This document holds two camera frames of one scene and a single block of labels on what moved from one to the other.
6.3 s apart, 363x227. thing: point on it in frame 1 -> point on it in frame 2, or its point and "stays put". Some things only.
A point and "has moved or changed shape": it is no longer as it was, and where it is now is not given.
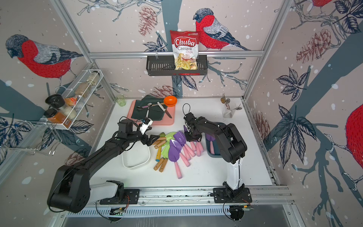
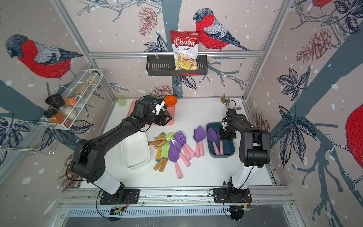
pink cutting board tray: x=166 y=119 stays put
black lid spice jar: x=56 y=100 stays put
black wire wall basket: x=164 y=65 stays put
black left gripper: x=150 y=141 -> x=163 y=122
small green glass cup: x=121 y=100 stays put
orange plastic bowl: x=170 y=100 stays put
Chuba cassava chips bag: x=185 y=45 stays put
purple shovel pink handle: x=199 y=148 has moved or changed shape
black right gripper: x=189 y=139 -> x=230 y=137
